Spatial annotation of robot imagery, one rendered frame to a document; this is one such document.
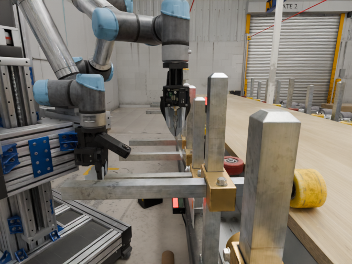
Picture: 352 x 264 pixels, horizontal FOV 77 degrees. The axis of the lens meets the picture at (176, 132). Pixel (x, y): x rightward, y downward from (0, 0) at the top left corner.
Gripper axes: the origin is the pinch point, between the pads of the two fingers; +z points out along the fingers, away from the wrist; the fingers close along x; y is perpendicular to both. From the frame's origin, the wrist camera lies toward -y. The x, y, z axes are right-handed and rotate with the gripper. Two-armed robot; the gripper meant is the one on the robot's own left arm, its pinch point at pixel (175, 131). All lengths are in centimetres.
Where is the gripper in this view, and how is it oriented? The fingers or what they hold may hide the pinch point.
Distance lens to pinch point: 67.9
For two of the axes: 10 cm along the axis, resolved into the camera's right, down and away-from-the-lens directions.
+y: 0.4, 2.4, -9.7
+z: 0.0, 9.7, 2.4
